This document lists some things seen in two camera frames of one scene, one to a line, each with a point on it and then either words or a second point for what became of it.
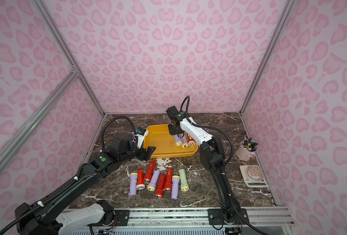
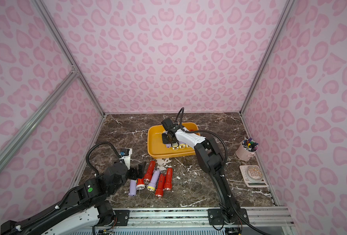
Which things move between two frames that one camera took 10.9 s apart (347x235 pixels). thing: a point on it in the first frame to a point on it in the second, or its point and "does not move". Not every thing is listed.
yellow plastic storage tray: x=158 y=136 does not move
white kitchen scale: x=253 y=176 does not move
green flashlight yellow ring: x=184 y=185 to x=175 y=146
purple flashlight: x=133 y=177 does not move
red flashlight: x=168 y=184 does not move
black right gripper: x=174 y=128 to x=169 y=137
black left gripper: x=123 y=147 to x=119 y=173
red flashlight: x=159 y=191 does not move
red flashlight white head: x=140 y=178 does not move
